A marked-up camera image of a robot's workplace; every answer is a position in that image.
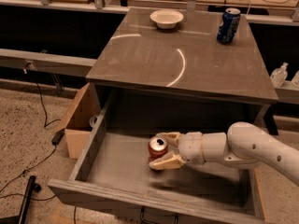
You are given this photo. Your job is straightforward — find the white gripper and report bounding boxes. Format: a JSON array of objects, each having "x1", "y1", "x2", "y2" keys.
[{"x1": 149, "y1": 132, "x2": 205, "y2": 171}]

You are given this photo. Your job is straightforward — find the red coke can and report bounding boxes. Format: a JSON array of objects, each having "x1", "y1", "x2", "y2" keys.
[{"x1": 148, "y1": 136, "x2": 168, "y2": 160}]

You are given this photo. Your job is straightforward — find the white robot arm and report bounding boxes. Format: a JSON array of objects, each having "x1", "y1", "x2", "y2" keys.
[{"x1": 148, "y1": 122, "x2": 299, "y2": 185}]

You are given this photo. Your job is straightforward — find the open grey top drawer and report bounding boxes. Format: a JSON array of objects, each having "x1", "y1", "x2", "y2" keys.
[{"x1": 49, "y1": 90, "x2": 265, "y2": 224}]

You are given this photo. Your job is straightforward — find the blue pepsi can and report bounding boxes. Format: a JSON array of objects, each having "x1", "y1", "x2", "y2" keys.
[{"x1": 217, "y1": 7, "x2": 241, "y2": 44}]

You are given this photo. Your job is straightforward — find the cardboard box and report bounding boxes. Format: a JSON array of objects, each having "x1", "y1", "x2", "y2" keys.
[{"x1": 54, "y1": 83, "x2": 100, "y2": 159}]

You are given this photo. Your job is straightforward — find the grey cabinet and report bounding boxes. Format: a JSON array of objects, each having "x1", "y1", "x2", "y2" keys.
[{"x1": 87, "y1": 8, "x2": 278, "y2": 129}]

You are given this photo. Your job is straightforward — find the black power adapter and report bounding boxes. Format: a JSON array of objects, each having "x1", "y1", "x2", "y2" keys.
[{"x1": 51, "y1": 130, "x2": 64, "y2": 146}]

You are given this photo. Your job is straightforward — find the white bowl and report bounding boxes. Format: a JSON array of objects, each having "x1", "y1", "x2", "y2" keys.
[{"x1": 150, "y1": 9, "x2": 184, "y2": 29}]

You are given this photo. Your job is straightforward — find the clear plastic bottle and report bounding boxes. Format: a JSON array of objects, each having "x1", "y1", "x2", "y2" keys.
[{"x1": 270, "y1": 63, "x2": 288, "y2": 87}]

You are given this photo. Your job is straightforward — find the black stand leg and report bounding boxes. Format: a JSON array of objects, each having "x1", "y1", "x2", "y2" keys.
[{"x1": 0, "y1": 175, "x2": 36, "y2": 224}]

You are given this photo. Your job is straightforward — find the black floor cable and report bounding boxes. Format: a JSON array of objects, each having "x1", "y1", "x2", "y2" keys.
[{"x1": 0, "y1": 82, "x2": 62, "y2": 203}]

